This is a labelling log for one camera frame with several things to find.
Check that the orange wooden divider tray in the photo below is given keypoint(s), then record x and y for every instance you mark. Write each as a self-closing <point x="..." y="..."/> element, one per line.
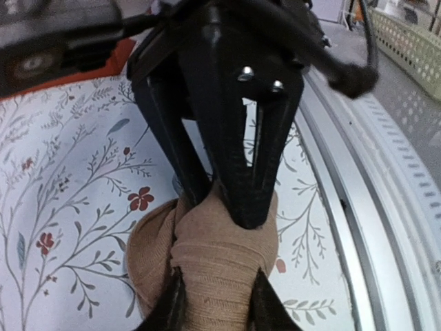
<point x="114" y="66"/>

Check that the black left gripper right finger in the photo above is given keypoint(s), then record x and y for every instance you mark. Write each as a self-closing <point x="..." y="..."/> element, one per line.
<point x="266" y="311"/>

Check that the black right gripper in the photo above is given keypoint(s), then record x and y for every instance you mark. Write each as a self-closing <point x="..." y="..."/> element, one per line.
<point x="254" y="41"/>

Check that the aluminium front rail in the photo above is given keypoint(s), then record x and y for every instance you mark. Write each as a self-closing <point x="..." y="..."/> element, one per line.
<point x="383" y="205"/>

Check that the floral patterned table mat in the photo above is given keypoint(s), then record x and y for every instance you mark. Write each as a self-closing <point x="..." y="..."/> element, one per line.
<point x="79" y="168"/>

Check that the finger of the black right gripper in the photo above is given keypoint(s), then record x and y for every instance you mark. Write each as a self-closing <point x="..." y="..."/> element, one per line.
<point x="244" y="127"/>

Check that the pale green perforated basket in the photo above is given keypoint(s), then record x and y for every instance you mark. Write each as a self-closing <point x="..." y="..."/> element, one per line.
<point x="412" y="48"/>

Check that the tan ribbed sock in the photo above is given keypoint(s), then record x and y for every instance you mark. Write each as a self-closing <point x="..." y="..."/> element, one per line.
<point x="218" y="259"/>

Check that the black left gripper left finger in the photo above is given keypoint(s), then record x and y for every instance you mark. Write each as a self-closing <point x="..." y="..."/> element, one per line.
<point x="169" y="312"/>

